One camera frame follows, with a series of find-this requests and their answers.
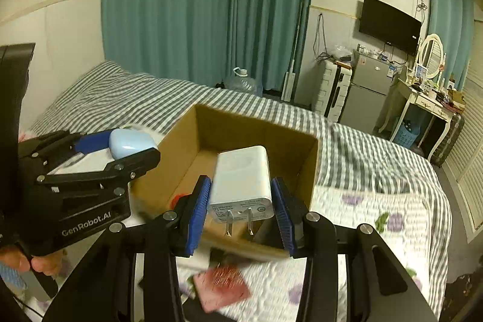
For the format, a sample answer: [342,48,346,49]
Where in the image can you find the white ribbed suitcase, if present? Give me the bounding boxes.
[312,60,354,121]

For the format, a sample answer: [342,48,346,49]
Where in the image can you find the person's left hand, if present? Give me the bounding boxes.
[0,243,64,278]

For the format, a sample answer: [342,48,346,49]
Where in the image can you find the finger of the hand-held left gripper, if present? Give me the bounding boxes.
[21,131,116,166]
[36,148,162,196]

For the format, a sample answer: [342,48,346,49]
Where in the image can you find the blue waste basket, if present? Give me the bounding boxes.
[399,119,421,148]

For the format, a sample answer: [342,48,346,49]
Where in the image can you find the light blue case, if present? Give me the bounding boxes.
[108,129,159,160]

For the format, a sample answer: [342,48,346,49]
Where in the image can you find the white oval mirror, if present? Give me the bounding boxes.
[417,33,444,80]

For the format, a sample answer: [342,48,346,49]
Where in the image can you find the white dressing table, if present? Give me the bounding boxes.
[378,76,460,165]

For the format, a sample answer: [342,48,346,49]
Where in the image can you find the silver fridge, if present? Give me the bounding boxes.
[339,56,401,136]

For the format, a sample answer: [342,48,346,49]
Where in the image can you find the cardboard box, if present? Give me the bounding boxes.
[130,104,320,263]

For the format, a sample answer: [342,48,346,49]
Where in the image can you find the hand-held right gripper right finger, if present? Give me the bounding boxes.
[271,177,442,322]

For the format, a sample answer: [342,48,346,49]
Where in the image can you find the white louvered wardrobe door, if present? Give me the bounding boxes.
[441,20,483,244]

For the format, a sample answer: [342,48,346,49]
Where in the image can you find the wide teal curtain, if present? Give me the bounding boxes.
[101,0,316,93]

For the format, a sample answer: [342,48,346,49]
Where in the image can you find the white charger plug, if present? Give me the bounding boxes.
[206,145,274,242]

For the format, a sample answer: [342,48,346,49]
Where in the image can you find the white floral quilt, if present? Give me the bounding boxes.
[177,185,433,322]

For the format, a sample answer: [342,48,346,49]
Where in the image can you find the narrow teal curtain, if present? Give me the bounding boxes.
[427,0,477,91]

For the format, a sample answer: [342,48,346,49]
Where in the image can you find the clear water jug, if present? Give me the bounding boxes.
[222,67,264,97]

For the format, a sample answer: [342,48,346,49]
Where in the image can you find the red pink fuzzy pad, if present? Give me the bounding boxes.
[192,265,253,314]

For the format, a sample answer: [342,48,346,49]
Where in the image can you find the dark suitcase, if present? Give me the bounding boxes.
[429,112,466,168]

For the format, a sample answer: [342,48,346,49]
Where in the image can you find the white mop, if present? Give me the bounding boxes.
[280,1,305,103]

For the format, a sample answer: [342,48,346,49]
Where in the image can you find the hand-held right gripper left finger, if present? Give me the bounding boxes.
[43,176,212,322]

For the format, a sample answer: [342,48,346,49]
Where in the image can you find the black wall television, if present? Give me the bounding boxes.
[358,0,423,54]

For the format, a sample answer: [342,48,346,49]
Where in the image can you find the grey striped bed sheet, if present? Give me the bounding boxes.
[28,60,453,322]

